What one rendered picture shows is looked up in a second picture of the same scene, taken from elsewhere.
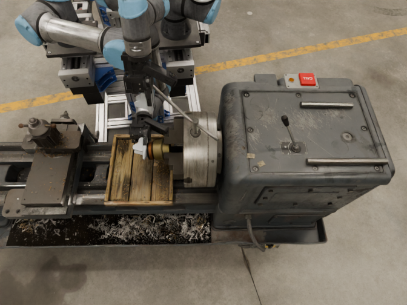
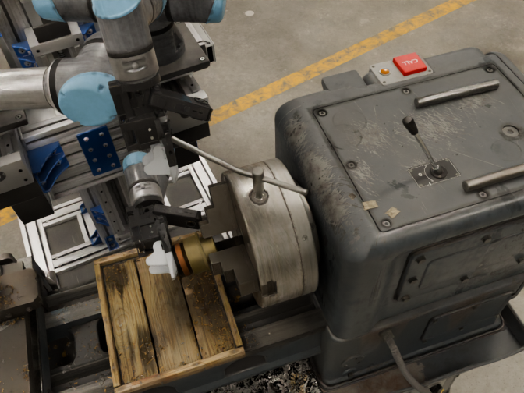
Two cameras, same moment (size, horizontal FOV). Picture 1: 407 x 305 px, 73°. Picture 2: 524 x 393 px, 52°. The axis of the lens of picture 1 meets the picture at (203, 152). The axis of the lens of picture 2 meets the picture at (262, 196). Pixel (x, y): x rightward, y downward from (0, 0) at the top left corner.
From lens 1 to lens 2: 0.19 m
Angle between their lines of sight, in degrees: 12
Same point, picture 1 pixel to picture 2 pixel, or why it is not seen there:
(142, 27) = (139, 28)
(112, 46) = (77, 86)
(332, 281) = not seen: outside the picture
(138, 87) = (148, 136)
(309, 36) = (361, 23)
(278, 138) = (404, 164)
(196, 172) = (281, 266)
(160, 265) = not seen: outside the picture
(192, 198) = (277, 332)
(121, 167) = (125, 316)
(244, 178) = (373, 244)
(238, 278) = not seen: outside the picture
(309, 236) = (500, 345)
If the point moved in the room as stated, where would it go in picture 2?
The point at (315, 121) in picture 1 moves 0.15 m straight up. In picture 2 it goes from (450, 122) to (469, 67)
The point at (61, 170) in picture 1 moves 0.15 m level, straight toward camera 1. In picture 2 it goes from (14, 353) to (71, 380)
